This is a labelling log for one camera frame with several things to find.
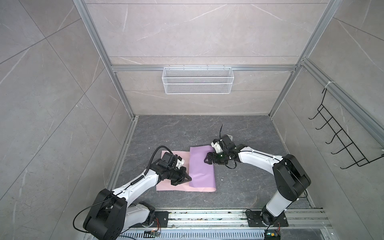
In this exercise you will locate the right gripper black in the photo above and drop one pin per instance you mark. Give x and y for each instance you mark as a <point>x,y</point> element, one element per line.
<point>209,155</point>

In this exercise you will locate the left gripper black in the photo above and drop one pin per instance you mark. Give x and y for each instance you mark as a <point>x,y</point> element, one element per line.
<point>183,174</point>

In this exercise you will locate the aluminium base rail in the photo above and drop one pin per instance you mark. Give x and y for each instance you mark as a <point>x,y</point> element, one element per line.
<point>231,224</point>

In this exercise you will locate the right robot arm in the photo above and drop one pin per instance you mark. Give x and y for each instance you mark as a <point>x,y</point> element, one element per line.
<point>290,177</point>

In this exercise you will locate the white wire mesh basket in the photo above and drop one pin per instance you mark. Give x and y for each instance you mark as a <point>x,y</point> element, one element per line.
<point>197,80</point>

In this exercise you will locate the pink wrapping paper sheet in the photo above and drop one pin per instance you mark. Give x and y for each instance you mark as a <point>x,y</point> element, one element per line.
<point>202,174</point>

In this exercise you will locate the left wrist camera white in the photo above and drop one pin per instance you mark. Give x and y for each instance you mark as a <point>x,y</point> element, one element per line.
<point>179,163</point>

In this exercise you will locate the black wire hook rack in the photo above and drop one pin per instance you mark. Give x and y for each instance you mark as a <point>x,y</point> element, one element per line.
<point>339,133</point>

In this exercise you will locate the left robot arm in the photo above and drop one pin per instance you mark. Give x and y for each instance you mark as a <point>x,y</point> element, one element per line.
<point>114,212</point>

